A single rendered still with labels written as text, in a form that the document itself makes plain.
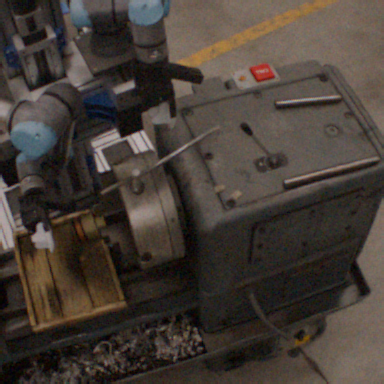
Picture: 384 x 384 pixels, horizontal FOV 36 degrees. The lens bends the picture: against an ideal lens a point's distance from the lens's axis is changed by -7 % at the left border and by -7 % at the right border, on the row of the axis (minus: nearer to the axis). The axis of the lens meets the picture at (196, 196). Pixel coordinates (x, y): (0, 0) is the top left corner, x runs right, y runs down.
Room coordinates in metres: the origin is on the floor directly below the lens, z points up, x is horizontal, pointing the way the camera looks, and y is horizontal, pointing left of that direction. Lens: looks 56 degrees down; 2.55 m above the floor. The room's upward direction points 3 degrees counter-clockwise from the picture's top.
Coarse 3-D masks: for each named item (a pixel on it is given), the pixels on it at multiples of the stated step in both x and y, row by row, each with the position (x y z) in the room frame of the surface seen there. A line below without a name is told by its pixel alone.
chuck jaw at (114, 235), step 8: (120, 224) 0.90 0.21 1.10; (104, 232) 0.87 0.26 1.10; (112, 232) 0.87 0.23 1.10; (120, 232) 0.87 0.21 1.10; (128, 232) 0.87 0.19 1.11; (104, 240) 0.86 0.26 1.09; (112, 240) 0.85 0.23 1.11; (120, 240) 0.84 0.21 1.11; (128, 240) 0.84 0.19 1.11; (120, 248) 0.84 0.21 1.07; (128, 248) 0.82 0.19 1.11; (136, 248) 0.82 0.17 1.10; (128, 256) 0.80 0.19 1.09; (136, 256) 0.81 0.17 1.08; (144, 256) 0.80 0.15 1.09
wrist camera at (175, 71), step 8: (168, 64) 1.06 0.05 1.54; (176, 64) 1.07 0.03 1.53; (160, 72) 1.03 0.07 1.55; (168, 72) 1.03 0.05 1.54; (176, 72) 1.03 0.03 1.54; (184, 72) 1.03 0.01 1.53; (192, 72) 1.05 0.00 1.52; (200, 72) 1.05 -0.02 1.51; (184, 80) 1.03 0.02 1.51; (192, 80) 1.03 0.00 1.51; (200, 80) 1.04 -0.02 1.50
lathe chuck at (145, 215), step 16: (128, 160) 1.03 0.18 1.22; (144, 160) 1.01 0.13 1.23; (128, 176) 0.96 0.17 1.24; (144, 176) 0.96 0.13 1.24; (128, 192) 0.91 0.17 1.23; (144, 192) 0.91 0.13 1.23; (128, 208) 0.87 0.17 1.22; (144, 208) 0.87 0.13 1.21; (160, 208) 0.88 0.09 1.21; (128, 224) 0.88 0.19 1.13; (144, 224) 0.84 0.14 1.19; (160, 224) 0.84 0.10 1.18; (144, 240) 0.81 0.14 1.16; (160, 240) 0.82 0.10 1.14; (160, 256) 0.80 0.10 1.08
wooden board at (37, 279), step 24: (72, 216) 1.06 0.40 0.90; (24, 240) 0.98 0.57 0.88; (72, 240) 0.98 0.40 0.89; (24, 264) 0.89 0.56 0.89; (48, 264) 0.89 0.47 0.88; (72, 264) 0.89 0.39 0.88; (96, 264) 0.89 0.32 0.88; (24, 288) 0.80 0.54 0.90; (48, 288) 0.81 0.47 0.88; (72, 288) 0.81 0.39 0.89; (96, 288) 0.81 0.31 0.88; (120, 288) 0.80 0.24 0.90; (48, 312) 0.73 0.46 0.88; (72, 312) 0.73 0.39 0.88; (96, 312) 0.72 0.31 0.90
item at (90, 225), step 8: (80, 216) 0.92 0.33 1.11; (88, 216) 0.92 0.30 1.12; (96, 216) 0.92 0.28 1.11; (104, 216) 0.95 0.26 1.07; (80, 224) 0.90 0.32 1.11; (88, 224) 0.89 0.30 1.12; (96, 224) 0.90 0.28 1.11; (104, 224) 0.90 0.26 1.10; (80, 232) 0.88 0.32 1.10; (88, 232) 0.87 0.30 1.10; (96, 232) 0.88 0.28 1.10; (80, 240) 0.86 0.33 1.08; (88, 240) 0.87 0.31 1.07; (96, 240) 0.87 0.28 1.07
